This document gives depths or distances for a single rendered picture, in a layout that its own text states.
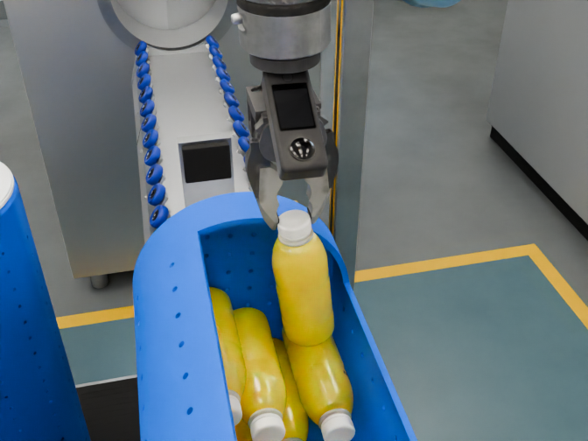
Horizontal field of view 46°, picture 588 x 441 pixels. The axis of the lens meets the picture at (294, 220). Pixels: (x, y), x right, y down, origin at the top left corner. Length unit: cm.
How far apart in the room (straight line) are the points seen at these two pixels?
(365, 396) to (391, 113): 297
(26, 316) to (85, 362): 100
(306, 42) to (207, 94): 118
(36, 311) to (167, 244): 64
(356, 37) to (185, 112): 52
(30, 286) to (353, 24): 81
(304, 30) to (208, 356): 32
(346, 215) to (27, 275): 72
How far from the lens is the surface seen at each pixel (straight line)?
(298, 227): 77
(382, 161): 332
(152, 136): 154
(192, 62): 201
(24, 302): 141
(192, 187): 135
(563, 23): 298
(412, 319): 248
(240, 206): 84
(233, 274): 94
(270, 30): 65
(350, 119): 150
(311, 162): 64
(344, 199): 160
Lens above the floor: 172
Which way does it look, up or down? 36 degrees down
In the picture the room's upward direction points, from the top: straight up
